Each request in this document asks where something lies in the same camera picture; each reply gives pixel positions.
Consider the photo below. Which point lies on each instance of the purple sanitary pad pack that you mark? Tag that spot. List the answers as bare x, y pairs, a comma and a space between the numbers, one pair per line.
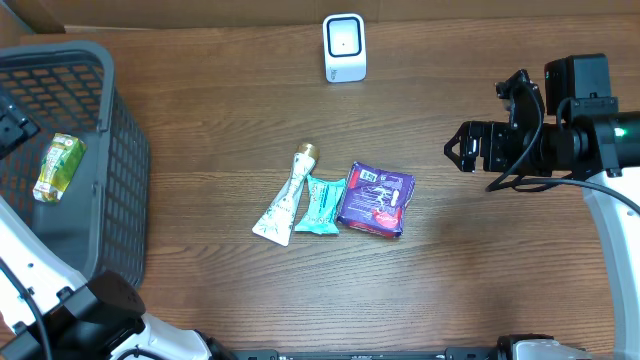
376, 200

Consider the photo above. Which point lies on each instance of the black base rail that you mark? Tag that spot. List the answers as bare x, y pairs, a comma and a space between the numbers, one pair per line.
451, 353

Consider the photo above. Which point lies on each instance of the white barcode scanner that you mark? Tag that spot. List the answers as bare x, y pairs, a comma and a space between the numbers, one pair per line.
344, 45

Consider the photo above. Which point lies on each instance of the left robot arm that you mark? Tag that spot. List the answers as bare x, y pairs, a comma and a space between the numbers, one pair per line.
58, 314

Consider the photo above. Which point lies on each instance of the white tube with gold cap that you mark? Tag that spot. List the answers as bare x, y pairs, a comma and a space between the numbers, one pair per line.
277, 222

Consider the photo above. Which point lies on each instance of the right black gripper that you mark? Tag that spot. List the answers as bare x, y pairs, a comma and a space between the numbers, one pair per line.
468, 135

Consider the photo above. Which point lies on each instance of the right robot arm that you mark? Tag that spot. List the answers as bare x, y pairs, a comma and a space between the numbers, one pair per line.
570, 132

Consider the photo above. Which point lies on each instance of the grey plastic shopping basket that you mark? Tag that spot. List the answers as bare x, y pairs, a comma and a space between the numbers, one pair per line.
101, 221

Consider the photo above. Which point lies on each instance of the teal wet wipes pack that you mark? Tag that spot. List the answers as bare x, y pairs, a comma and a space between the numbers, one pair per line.
324, 198

